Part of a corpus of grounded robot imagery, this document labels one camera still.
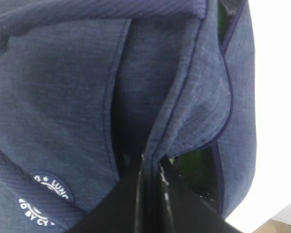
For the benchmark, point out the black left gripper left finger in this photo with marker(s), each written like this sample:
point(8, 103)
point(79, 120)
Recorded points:
point(122, 211)

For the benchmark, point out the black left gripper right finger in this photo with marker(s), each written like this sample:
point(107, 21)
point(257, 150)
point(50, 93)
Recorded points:
point(182, 210)

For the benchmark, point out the navy blue lunch bag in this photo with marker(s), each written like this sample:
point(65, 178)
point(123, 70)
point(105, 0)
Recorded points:
point(88, 85)

